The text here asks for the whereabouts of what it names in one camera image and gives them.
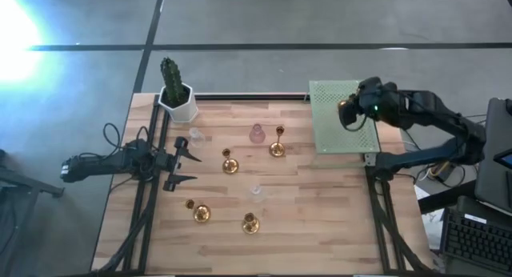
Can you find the pink ribbed glass candle holder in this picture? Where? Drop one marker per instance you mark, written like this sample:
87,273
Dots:
257,135

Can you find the small lit screen device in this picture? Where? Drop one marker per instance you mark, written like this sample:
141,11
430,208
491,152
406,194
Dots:
506,159

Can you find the black computer keyboard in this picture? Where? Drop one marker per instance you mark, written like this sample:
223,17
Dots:
476,243

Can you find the black power box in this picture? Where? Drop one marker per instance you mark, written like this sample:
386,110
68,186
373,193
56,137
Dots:
448,173

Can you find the clear ribbed glass candle holder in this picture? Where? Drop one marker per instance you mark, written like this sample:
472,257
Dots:
256,193
197,137

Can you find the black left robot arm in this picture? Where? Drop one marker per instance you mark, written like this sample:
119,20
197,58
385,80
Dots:
100,165

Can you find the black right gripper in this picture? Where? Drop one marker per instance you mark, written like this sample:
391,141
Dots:
370,95

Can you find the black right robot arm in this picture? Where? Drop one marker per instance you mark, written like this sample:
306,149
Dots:
432,109

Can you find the dark metal stand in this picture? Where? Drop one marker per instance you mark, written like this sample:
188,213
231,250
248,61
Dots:
24,181

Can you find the white printed paper sheet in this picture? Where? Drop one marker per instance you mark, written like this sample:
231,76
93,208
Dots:
430,225

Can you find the white hexagonal plant pot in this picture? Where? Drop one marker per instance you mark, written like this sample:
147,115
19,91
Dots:
186,113

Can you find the black table edge frame bar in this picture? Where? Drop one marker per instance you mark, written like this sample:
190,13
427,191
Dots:
248,96

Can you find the green cactus plant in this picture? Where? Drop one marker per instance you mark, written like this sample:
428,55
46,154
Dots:
172,81

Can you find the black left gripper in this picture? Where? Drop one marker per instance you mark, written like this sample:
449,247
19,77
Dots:
166,163

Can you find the green perforated metal shelf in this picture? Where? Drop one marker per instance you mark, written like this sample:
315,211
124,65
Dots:
328,121

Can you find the grey laptop computer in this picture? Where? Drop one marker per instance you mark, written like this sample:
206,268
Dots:
492,181

